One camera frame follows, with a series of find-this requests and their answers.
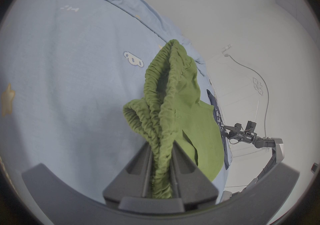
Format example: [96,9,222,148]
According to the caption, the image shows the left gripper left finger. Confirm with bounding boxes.
[102,141,153,205]

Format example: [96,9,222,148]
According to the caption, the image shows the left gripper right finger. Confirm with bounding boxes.
[171,140,219,206]

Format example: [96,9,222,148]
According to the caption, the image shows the green shorts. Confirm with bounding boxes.
[122,39,224,199]

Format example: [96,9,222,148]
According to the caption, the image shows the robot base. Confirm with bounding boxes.
[221,190,240,203]

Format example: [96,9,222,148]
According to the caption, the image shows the bed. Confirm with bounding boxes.
[0,0,272,205]

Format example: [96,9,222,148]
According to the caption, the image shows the dark blue T-shirt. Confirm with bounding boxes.
[206,89,233,170]

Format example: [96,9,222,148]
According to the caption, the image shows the pale blue quilt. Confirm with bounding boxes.
[51,0,208,74]

